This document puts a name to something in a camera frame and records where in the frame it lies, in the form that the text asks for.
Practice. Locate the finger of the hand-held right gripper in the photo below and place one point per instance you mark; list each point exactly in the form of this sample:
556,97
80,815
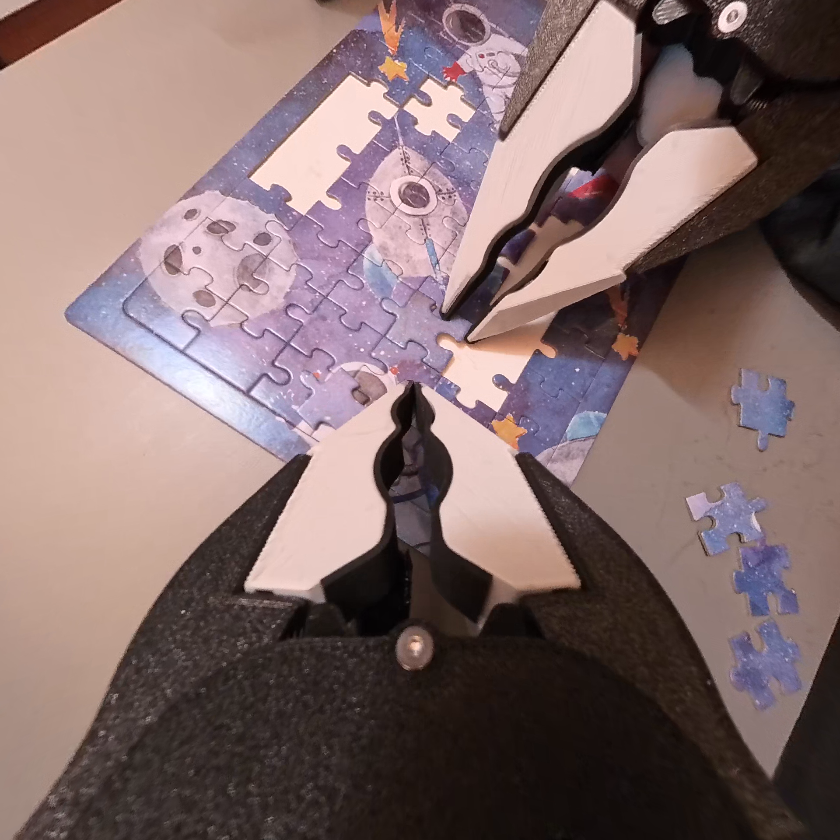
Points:
564,105
682,190

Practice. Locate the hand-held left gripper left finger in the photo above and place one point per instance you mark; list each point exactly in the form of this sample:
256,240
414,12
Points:
315,525

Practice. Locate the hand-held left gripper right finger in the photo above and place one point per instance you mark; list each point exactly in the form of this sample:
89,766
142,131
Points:
505,525

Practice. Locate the blue jigsaw puzzle piece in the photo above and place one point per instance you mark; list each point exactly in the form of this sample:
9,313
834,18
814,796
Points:
725,518
764,663
328,394
764,577
761,407

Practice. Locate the space jigsaw puzzle board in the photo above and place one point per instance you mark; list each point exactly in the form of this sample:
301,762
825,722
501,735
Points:
229,275

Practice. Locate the beige desk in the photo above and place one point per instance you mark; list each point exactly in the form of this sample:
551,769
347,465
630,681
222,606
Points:
98,164

